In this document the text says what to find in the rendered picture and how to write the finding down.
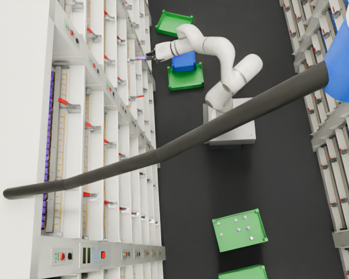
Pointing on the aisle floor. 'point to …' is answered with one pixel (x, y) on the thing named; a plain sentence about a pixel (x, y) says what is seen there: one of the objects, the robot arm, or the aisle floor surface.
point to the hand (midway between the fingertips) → (149, 56)
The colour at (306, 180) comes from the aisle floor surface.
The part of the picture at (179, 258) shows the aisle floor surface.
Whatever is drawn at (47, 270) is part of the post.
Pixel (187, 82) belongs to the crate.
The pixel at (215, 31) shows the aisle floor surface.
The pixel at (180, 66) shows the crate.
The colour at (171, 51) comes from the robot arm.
